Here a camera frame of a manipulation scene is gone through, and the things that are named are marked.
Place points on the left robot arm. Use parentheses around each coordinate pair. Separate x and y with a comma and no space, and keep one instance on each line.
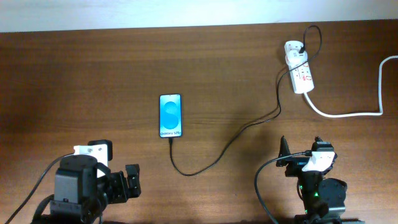
(84,188)

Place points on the white power strip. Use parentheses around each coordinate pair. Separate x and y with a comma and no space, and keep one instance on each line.
(300,75)

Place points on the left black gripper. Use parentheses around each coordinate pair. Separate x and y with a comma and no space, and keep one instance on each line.
(120,192)

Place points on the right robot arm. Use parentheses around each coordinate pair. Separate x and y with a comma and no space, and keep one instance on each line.
(323,199)

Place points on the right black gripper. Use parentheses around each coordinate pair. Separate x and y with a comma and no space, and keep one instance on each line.
(296,163)

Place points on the blue Galaxy smartphone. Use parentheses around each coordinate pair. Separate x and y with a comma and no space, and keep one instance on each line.
(170,116)

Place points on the white charger adapter plug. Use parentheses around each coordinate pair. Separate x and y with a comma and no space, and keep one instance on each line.
(294,57)

